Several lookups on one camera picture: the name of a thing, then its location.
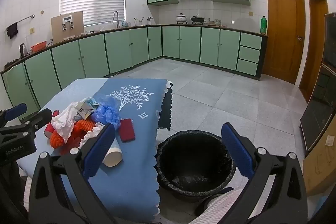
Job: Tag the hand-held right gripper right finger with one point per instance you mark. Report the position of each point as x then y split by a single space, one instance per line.
237 150

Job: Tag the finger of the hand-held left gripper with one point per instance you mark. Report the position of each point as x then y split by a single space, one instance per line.
15 111
39 119

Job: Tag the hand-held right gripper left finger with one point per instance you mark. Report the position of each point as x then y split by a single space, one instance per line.
99 150

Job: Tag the red cylinder box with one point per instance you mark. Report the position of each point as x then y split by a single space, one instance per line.
48 129

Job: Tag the orange foam net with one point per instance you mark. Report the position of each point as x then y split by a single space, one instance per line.
56 142
84 126

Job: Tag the red rectangular sponge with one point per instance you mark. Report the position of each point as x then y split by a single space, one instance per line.
127 129

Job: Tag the blue plastic bag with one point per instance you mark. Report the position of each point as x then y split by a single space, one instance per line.
107 113

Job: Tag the carton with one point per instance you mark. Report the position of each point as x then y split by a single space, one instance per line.
85 111

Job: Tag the black trash bin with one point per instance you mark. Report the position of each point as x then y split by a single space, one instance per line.
183 161

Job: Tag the white paper cup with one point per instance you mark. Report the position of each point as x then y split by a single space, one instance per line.
113 154

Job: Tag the white foam net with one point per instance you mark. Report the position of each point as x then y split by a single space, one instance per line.
90 134

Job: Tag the white plastic bag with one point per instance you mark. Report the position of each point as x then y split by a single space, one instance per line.
64 121

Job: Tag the light blue tree print tablecloth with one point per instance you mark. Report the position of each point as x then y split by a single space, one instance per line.
71 92

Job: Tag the person's striped clothing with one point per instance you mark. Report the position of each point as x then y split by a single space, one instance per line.
223 203

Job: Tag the metal kettle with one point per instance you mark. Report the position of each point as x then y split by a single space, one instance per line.
22 50

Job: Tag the red basin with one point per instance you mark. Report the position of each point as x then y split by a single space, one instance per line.
39 47

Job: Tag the navy scalloped cloth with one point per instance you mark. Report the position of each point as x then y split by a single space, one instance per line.
165 111

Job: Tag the dark towel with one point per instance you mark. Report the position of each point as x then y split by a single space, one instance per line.
12 30

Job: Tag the cardboard box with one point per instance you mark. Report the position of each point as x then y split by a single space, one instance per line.
320 169

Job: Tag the black glass cabinet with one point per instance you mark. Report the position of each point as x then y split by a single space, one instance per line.
320 108

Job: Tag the white scalloped cloth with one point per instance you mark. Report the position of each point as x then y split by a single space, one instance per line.
167 85

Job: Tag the green base cabinets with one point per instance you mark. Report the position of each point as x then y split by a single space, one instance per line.
105 50

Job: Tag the metal faucet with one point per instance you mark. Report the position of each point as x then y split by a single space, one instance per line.
115 18

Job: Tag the wooden door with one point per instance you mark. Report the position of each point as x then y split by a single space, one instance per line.
315 40
283 32

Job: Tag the green bottle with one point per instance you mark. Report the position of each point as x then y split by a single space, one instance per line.
263 26

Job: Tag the glass jars group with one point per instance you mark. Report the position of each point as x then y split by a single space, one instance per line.
212 21

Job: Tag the utensil holder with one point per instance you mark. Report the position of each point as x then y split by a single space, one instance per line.
137 22

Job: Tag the black wok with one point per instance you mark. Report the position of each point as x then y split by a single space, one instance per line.
197 19

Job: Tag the white pot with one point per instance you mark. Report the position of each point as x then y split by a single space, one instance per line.
181 18

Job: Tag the metal towel rail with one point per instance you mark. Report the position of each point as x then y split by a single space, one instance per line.
21 19

